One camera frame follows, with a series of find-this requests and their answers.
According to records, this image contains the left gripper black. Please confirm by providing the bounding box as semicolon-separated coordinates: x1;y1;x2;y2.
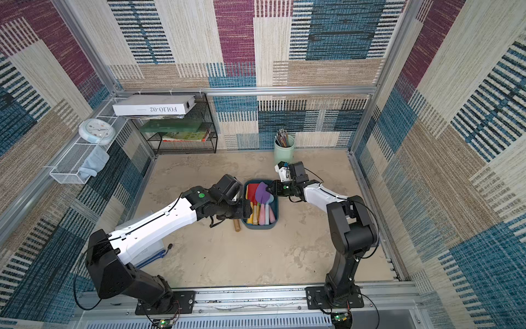
216;198;255;220

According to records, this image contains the red shovel wooden handle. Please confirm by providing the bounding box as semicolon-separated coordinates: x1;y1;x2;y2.
245;183;259;226

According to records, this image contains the purple trowel pink handle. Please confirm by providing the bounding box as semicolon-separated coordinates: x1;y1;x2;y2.
256;182;270;226
269;207;276;224

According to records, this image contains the green trowel wooden handle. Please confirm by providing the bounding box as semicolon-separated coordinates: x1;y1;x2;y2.
233;219;241;232

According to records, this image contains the yellow shovel blue tip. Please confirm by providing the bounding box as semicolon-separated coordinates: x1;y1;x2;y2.
246;202;253;225

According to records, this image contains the light blue trowel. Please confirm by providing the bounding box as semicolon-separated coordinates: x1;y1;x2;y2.
265;194;274;226

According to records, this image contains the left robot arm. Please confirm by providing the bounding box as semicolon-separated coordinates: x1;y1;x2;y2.
85;174;251;313

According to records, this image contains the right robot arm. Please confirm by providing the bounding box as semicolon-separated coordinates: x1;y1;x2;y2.
267;161;378;311

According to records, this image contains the dark teal storage box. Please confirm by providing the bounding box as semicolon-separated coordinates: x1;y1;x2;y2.
241;178;280;230

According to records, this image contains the white folio box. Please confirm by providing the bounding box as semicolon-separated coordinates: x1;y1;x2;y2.
113;95;195;117

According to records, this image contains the mint green pencil cup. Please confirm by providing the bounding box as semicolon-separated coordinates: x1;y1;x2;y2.
274;135;295;164

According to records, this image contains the colored pencils bundle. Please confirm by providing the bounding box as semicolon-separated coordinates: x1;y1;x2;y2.
275;129;290;148

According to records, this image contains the colourful book on shelf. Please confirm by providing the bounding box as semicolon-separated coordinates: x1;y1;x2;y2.
162;130;210;142

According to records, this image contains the open white book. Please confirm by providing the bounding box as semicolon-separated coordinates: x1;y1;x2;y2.
110;211;171;265

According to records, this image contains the green book on shelf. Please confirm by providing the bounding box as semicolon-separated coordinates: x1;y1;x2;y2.
139;119;203;133

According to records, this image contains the light blue cloth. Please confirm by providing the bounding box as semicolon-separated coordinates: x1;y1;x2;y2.
79;146;110;180

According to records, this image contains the white round clock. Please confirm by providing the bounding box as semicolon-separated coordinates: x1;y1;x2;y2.
78;119;116;146

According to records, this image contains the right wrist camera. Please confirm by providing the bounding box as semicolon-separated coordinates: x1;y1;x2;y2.
275;161;293;182

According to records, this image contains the black wire shelf rack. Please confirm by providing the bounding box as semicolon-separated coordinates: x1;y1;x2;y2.
131;93;219;156

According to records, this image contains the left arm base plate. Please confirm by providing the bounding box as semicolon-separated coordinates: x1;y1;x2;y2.
135;290;196;317

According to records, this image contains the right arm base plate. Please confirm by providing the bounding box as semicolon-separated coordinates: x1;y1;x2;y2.
305;285;364;311

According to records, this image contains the white wire basket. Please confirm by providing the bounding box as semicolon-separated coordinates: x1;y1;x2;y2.
49;115;127;185

